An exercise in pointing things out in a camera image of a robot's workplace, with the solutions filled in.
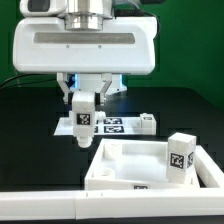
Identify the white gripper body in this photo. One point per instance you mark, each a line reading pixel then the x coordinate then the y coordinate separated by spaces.
pixel 82 37

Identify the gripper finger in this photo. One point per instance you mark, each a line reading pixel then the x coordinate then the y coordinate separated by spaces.
pixel 107 81
pixel 65 81

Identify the white square tabletop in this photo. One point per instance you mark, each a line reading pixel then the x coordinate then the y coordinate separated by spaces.
pixel 132 164

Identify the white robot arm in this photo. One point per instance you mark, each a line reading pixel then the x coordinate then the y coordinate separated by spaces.
pixel 93 82

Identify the white marker base sheet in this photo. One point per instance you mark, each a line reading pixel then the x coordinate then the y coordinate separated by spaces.
pixel 119 126

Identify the white L-shaped obstacle fence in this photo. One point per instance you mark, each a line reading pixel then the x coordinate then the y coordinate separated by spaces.
pixel 51 205

